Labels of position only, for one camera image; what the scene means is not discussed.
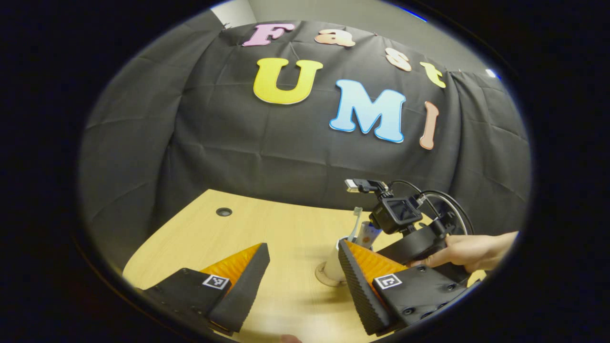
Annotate white toothpaste tube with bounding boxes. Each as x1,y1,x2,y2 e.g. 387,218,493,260
356,221,383,251

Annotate black backdrop cloth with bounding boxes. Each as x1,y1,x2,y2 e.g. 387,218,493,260
79,10,532,282

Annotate round wooden coaster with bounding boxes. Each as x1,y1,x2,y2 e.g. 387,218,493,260
315,262,349,288

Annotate pale green toothbrush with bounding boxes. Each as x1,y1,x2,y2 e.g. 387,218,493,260
347,206,364,243

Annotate black cable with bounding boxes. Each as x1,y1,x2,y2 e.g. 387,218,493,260
422,191,476,236
390,180,441,221

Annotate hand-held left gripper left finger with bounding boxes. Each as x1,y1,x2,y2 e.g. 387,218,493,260
135,242,271,334

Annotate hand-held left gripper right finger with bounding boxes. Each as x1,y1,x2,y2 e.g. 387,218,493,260
338,239,470,336

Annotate white cup with wooden handle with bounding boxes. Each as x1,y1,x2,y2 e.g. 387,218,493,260
324,237,356,282

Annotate light wooden desktop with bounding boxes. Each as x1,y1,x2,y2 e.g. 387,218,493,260
122,189,488,343

